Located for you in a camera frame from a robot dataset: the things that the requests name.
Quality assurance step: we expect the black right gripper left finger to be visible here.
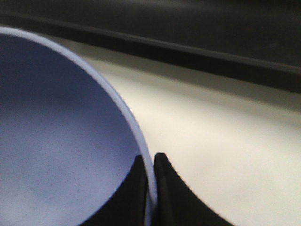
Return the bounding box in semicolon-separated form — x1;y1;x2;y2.
82;155;147;226

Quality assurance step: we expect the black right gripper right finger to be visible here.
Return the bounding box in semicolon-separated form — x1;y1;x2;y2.
154;153;231;226

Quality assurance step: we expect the light blue ceramic bowl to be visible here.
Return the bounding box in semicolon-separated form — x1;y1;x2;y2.
0;27;158;226

